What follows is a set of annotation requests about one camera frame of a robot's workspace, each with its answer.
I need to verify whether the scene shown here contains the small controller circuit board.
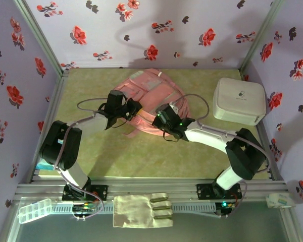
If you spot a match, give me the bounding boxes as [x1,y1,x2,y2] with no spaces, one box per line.
[72,203,96,212]
[216,201,236,210]

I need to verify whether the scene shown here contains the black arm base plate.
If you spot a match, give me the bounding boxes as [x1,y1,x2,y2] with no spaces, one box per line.
[196,183,242,200]
[62,185,109,202]

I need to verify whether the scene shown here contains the white storage box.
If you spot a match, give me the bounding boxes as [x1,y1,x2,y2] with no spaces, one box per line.
[212,77,266,126]

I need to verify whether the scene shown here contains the beige cloth glove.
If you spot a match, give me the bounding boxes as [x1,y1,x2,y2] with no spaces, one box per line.
[113,193,174,228]

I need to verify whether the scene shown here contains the long aluminium cross rail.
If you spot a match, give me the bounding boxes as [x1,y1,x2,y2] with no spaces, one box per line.
[15,178,290,202]

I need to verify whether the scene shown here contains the teal packet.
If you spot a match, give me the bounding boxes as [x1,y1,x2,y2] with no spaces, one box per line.
[36,163,55,171]

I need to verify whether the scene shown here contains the white tape packet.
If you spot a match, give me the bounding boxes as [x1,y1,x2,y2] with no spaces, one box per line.
[265,193,296,209]

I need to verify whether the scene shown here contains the aluminium table side rail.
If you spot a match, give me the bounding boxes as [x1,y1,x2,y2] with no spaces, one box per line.
[27,70,70,184]
[239,68,286,181]

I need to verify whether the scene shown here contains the pink school backpack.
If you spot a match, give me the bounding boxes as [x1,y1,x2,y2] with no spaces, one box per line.
[113,68,190,139]

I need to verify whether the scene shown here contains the aluminium upright post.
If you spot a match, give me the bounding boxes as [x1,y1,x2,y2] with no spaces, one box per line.
[239,0,285,71]
[14,0,65,76]

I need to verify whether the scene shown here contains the white slotted cable duct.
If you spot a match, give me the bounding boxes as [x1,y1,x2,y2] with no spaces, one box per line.
[52,202,217,213]

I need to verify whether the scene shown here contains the clear plastic organizer box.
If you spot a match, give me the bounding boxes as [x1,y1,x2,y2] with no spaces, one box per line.
[18,198,53,224]

